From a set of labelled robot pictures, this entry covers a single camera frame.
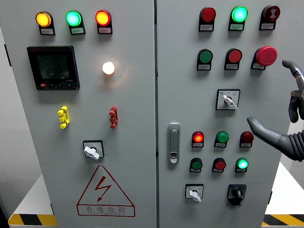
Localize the small red lit lamp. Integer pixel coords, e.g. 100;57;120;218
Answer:
191;131;205;148

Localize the yellow round lamp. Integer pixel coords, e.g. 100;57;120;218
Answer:
35;11;56;36

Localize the small red handle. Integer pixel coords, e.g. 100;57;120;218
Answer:
109;105;119;130

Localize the black yellow striped tape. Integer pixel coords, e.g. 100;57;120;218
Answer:
8;214;58;227
262;214;304;227

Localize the small green domed button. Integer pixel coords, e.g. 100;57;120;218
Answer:
213;131;229;148

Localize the small dark red lamp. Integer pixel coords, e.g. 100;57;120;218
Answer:
239;131;255;148

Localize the black display meter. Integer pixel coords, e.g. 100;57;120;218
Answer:
26;45;81;91

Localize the small red push button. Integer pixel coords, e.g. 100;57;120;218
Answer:
211;157;227;173

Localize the red-orange lit lamp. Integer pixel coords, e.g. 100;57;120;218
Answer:
95;9;113;35

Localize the pale grey cabinet door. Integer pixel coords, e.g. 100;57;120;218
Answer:
0;0;157;228
156;0;304;228

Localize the small green lit lamp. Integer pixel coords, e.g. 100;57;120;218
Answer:
235;157;249;173

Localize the red warning triangle sign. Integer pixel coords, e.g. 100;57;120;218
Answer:
76;165;136;218

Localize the small yellow handle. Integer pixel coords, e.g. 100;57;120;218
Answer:
57;105;70;130

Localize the large red stop button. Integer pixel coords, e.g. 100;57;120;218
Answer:
250;46;278;71

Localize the small white-handle turn switch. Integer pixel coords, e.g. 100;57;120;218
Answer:
185;183;204;203

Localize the white-handle switch on black plate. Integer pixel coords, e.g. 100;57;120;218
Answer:
82;140;105;161

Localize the small green push button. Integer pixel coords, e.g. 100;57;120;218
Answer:
189;157;203;173

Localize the silver door lock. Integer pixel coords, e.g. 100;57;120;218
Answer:
167;123;181;165

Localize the dark red buzzer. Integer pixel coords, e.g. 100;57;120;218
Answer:
258;5;281;31

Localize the black-handle turn switch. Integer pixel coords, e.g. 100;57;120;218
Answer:
226;184;247;207

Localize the large white-handle turn switch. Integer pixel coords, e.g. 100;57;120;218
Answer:
215;88;241;111

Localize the white round lamp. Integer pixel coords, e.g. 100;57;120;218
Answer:
102;61;116;76

